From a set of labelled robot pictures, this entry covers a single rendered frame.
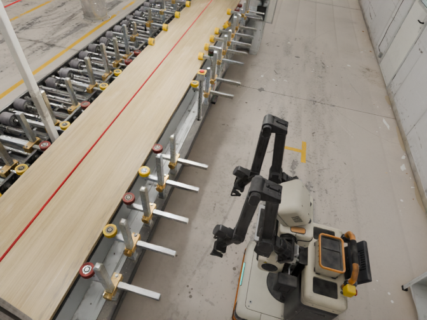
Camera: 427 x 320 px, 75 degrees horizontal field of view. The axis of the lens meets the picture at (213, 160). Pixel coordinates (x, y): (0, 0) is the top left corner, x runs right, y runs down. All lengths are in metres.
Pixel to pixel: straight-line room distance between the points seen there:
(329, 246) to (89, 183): 1.62
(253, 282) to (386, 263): 1.43
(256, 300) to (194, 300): 0.54
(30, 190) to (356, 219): 2.99
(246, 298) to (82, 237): 1.25
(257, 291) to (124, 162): 1.40
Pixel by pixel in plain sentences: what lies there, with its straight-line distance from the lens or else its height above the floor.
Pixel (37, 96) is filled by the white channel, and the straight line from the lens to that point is 2.33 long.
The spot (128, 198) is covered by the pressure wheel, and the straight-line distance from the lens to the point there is 1.96.
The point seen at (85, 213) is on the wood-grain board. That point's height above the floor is 0.90.
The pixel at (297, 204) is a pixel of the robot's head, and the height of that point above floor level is 1.39.
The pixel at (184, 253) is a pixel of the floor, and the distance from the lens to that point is 2.73.
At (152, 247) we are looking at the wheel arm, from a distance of 1.83.
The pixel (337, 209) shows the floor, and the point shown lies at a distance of 3.39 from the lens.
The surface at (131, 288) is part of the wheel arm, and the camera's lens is 1.78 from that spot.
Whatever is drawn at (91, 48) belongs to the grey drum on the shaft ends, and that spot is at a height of 0.83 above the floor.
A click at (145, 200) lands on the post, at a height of 1.02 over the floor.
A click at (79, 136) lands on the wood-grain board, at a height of 0.90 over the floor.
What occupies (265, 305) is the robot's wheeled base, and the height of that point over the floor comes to 0.28.
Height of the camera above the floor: 2.48
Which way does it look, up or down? 47 degrees down
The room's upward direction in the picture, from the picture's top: 7 degrees clockwise
